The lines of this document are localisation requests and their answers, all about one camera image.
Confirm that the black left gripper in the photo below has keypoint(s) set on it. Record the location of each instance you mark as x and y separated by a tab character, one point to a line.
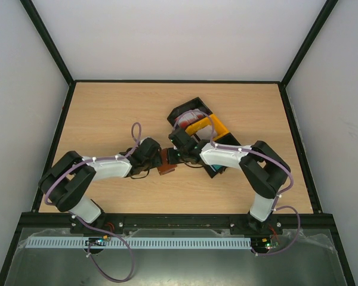
158	161

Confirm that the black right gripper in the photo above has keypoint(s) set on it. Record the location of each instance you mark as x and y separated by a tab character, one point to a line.
173	155

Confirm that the brown leather card holder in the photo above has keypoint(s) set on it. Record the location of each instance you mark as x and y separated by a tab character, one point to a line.
165	167

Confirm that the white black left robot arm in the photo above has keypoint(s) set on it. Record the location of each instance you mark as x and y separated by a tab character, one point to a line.
65	184

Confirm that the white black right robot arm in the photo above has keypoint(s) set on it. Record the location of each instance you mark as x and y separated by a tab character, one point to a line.
268	175

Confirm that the red white card stack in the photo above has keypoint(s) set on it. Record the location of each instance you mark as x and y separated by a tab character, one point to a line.
188	118

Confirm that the teal card stack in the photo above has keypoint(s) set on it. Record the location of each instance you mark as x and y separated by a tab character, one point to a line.
217	168

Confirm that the yellow middle tray compartment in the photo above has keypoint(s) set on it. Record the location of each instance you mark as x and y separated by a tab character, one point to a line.
218	128

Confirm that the black right tray compartment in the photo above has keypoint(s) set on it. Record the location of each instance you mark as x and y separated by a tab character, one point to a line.
227	139

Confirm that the black tray compartment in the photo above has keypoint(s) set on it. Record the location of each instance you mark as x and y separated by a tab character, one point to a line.
193	104
227	139

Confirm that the black left tray compartment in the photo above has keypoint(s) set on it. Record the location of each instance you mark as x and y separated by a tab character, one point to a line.
193	104

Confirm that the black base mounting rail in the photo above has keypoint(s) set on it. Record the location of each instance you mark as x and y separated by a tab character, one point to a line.
243	224

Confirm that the light blue slotted cable duct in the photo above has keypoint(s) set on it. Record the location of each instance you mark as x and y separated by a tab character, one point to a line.
141	243

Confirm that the black metal cage frame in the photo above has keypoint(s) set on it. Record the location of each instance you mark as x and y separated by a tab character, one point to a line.
317	220

